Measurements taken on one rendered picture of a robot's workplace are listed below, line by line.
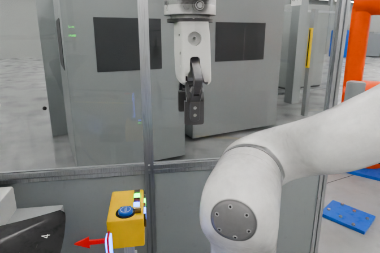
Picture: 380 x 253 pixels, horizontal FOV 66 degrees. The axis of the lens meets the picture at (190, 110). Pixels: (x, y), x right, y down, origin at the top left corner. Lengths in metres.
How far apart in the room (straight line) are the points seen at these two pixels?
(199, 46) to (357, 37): 3.65
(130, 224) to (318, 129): 0.58
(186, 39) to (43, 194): 1.12
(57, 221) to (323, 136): 0.54
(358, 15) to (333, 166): 3.60
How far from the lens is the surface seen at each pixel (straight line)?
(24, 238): 0.69
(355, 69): 4.10
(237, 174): 0.43
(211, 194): 0.43
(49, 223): 0.70
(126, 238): 0.90
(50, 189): 1.42
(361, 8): 3.99
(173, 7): 0.47
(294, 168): 0.54
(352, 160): 0.47
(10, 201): 1.38
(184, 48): 0.45
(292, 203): 1.61
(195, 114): 0.46
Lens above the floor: 1.56
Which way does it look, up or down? 15 degrees down
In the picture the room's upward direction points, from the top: straight up
